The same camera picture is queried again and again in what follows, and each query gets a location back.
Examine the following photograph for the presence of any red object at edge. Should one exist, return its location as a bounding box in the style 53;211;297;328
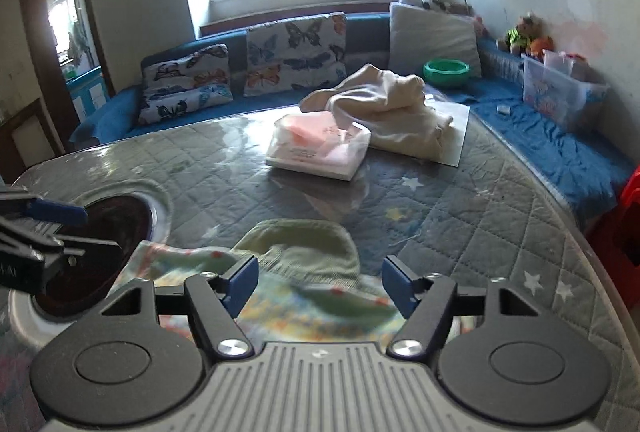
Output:
581;163;640;278

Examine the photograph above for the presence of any teddy bear toy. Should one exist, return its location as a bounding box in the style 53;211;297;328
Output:
496;13;554;62

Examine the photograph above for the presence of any blue sofa bench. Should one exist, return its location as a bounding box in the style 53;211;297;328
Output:
70;29;634;227

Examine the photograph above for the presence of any middle butterfly cushion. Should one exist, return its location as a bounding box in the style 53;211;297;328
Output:
244;12;347;97

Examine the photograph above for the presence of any clear plastic storage box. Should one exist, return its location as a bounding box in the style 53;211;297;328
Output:
523;56;610;132

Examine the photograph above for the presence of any grey pillow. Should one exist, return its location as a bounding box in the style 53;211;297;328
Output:
388;2;482;78

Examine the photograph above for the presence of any pink tissue pack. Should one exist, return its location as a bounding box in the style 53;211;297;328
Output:
266;111;371;182

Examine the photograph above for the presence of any green plastic bowl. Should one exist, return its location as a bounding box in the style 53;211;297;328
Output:
423;58;471;88

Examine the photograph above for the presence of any green patterned child jacket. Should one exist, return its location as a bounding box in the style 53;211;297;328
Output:
115;218;404;348

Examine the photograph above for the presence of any cream crumpled garment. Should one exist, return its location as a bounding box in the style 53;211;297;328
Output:
299;64;454;161

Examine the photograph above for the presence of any left butterfly cushion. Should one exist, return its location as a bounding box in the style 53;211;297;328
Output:
138;44;233;126

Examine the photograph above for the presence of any butterfly cushion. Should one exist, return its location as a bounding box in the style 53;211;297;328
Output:
138;44;233;126
244;12;347;97

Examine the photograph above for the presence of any blue white cabinet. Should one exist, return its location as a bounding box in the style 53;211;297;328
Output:
66;67;110;123

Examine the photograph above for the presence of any dark wooden door frame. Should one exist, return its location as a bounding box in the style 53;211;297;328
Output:
20;0;115;152

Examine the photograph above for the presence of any grey quilted star tablecloth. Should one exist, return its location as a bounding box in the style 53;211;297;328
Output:
18;111;639;431

